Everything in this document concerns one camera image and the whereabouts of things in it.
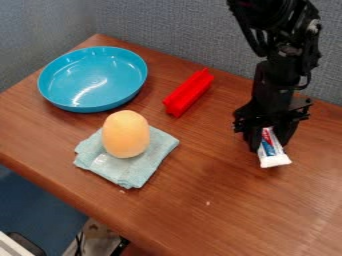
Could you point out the white toothpaste tube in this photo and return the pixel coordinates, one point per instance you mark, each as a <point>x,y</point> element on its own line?
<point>270,151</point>

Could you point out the beige object under table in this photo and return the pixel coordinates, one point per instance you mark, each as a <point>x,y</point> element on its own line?
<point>99,239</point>

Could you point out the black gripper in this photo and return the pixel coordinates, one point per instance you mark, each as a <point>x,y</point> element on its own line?
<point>273,106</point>

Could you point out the red plastic block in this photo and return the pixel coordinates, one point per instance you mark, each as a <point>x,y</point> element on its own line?
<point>187,93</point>

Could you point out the light blue folded cloth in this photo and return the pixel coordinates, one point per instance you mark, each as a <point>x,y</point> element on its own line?
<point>127,172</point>

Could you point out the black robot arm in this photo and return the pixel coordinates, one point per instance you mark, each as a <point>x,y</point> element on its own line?
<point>282,30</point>

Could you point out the orange egg-shaped sponge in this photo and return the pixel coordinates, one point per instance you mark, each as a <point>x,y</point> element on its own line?
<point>126,134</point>

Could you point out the white object bottom left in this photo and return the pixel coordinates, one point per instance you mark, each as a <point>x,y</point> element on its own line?
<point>10,248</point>

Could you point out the blue plate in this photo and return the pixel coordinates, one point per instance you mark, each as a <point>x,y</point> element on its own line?
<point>92,79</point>

